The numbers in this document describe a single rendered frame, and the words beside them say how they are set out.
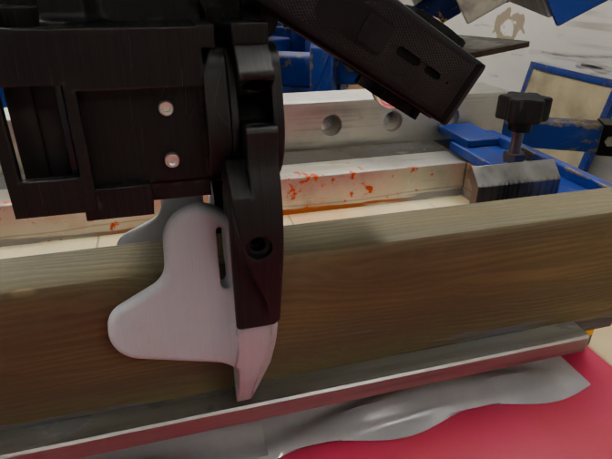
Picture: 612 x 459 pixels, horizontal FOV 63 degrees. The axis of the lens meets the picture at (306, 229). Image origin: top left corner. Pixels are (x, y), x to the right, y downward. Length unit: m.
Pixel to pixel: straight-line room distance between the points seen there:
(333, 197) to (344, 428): 0.26
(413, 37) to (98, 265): 0.14
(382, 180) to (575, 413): 0.27
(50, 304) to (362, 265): 0.12
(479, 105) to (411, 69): 0.42
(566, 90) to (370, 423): 2.75
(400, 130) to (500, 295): 0.32
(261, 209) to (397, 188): 0.35
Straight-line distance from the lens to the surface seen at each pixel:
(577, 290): 0.30
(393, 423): 0.27
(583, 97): 2.86
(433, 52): 0.18
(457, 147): 0.54
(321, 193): 0.47
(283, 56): 1.00
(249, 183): 0.15
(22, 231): 0.47
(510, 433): 0.28
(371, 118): 0.54
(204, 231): 0.18
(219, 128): 0.16
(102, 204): 0.17
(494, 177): 0.39
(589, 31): 2.95
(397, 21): 0.18
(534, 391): 0.31
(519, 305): 0.28
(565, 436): 0.29
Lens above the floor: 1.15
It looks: 27 degrees down
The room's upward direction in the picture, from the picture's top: straight up
